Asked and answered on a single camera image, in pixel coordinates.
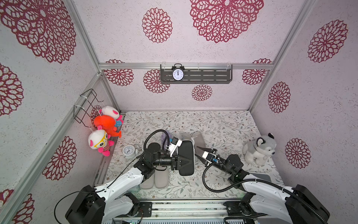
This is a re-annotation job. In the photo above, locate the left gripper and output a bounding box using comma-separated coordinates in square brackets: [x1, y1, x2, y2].
[152, 151, 193, 170]

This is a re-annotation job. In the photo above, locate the black umbrella case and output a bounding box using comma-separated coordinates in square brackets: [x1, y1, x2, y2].
[178, 141, 194, 176]

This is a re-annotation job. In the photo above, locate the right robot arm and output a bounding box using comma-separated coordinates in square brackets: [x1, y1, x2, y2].
[195, 147, 330, 224]

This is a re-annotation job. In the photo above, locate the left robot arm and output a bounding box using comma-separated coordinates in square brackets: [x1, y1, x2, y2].
[65, 129, 195, 224]

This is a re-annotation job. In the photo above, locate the purple folded umbrella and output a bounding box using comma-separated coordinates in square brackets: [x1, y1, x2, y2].
[161, 130, 172, 146]

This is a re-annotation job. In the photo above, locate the floral table mat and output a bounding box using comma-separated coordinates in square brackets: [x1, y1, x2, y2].
[103, 111, 260, 199]

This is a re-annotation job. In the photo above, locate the husky plush toy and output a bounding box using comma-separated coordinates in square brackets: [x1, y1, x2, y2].
[242, 133, 277, 167]

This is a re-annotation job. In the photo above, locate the white alarm clock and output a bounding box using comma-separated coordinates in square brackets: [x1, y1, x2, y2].
[122, 145, 139, 159]

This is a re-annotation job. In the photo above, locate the grey tray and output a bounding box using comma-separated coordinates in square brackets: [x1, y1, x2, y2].
[249, 172, 272, 182]

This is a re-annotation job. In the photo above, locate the orange plush toy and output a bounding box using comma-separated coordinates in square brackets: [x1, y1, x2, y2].
[93, 115, 122, 138]

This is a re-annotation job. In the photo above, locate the white plush with glasses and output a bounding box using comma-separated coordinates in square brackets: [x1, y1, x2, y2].
[88, 128, 114, 157]

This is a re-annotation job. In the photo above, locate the black alarm clock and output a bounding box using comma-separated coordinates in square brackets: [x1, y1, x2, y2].
[172, 63, 185, 81]

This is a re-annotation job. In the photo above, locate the white pink plush top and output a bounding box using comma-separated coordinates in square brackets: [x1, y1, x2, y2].
[99, 106, 124, 127]

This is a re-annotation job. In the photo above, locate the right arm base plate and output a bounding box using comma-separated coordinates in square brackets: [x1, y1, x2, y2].
[224, 201, 252, 216]

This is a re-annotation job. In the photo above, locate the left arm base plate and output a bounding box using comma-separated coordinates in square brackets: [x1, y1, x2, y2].
[131, 201, 153, 217]

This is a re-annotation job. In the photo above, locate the grey wall shelf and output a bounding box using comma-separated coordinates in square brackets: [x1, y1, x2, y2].
[159, 64, 233, 85]

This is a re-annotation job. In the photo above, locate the black wire rack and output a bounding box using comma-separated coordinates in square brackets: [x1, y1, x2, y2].
[73, 88, 103, 128]

